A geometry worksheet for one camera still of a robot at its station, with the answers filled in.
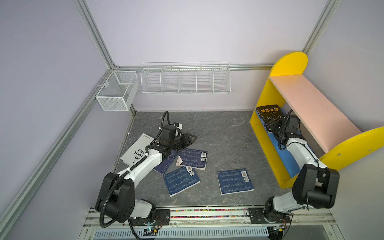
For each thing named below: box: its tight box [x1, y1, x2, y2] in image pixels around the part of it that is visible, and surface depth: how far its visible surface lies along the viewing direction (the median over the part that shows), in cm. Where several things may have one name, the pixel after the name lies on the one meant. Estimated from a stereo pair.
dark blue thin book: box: [153, 149, 180, 175], surface depth 93 cm
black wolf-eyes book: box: [255, 104, 279, 133], surface depth 98 cm
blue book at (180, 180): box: [163, 166, 201, 198], surface depth 86 cm
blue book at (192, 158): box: [176, 148, 208, 171], surface depth 95 cm
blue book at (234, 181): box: [217, 168, 255, 196], surface depth 86 cm
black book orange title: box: [255, 104, 285, 132], surface depth 98 cm
